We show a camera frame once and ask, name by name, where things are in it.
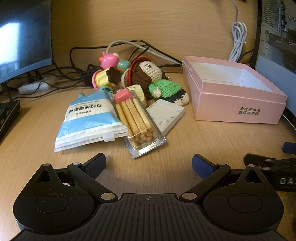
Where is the blue white wet wipes pack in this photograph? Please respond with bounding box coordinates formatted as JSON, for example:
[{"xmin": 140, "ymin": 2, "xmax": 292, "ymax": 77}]
[{"xmin": 54, "ymin": 90, "xmax": 128, "ymax": 152}]

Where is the biscuit sticks clear pack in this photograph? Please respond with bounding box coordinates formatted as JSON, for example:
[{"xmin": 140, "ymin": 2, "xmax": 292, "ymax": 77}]
[{"xmin": 114, "ymin": 88, "xmax": 166, "ymax": 159}]

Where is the pale yellow small toy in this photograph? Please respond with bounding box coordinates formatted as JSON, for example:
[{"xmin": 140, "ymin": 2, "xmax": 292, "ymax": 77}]
[{"xmin": 127, "ymin": 84, "xmax": 147, "ymax": 108}]

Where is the pink yellow cupcake toy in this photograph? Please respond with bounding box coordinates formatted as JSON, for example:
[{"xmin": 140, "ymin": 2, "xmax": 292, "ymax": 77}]
[{"xmin": 92, "ymin": 67, "xmax": 121, "ymax": 90}]

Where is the pink pig toy keychain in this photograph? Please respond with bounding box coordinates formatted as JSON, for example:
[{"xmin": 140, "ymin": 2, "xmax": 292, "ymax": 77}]
[{"xmin": 98, "ymin": 52, "xmax": 120, "ymax": 70}]

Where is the crochet doll with red hat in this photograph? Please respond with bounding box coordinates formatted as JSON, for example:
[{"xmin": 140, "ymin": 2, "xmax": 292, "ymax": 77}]
[{"xmin": 121, "ymin": 57, "xmax": 190, "ymax": 106}]

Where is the pink cardboard box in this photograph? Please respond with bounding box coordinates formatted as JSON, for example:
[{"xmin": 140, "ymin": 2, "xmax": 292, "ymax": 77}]
[{"xmin": 183, "ymin": 56, "xmax": 287, "ymax": 124}]

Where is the black power adapter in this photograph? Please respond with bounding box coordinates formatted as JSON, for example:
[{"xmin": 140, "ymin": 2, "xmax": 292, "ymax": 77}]
[{"xmin": 81, "ymin": 69, "xmax": 97, "ymax": 87}]

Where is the black keyboard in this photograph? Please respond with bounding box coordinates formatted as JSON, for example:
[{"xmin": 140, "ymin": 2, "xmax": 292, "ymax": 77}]
[{"xmin": 0, "ymin": 100, "xmax": 21, "ymax": 140}]

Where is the white power strip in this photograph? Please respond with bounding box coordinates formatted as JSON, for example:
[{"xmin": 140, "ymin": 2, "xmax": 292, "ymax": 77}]
[{"xmin": 18, "ymin": 75, "xmax": 59, "ymax": 95}]

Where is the computer monitor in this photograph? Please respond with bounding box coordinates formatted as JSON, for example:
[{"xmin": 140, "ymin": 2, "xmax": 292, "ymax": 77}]
[{"xmin": 0, "ymin": 0, "xmax": 53, "ymax": 83}]

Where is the black cables bundle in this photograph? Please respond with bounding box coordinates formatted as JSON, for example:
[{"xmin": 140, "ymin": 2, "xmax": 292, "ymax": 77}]
[{"xmin": 0, "ymin": 39, "xmax": 255, "ymax": 103}]

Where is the coiled white cable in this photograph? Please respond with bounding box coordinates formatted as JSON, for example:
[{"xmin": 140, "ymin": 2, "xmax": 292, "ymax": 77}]
[{"xmin": 228, "ymin": 0, "xmax": 248, "ymax": 63}]

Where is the grey cable loop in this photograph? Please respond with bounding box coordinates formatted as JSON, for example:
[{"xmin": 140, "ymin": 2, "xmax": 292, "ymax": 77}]
[{"xmin": 105, "ymin": 39, "xmax": 184, "ymax": 65}]

